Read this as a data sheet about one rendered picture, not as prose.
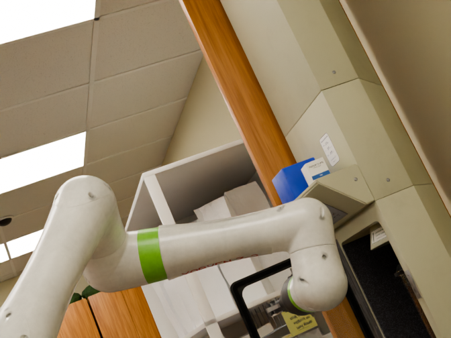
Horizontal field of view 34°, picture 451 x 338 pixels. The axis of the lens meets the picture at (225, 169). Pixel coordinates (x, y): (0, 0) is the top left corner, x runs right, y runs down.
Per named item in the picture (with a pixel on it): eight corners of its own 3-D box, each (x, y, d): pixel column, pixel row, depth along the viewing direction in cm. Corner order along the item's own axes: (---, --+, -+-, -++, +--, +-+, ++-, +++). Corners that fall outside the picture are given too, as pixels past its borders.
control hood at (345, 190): (329, 233, 201) (314, 200, 204) (376, 200, 171) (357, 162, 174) (293, 248, 198) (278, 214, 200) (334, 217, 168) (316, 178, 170)
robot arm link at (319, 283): (309, 310, 142) (361, 302, 144) (296, 248, 145) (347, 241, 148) (289, 320, 155) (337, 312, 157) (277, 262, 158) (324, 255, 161)
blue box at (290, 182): (316, 197, 200) (303, 168, 202) (328, 186, 190) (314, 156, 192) (284, 210, 196) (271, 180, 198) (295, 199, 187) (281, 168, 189)
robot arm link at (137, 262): (69, 266, 147) (74, 228, 157) (88, 309, 155) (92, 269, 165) (156, 249, 146) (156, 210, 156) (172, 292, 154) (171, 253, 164)
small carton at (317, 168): (328, 183, 185) (318, 162, 186) (333, 178, 180) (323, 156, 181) (311, 190, 184) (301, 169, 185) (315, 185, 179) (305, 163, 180)
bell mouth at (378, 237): (415, 232, 196) (406, 213, 198) (447, 214, 180) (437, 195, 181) (360, 255, 191) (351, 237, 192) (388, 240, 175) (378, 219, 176)
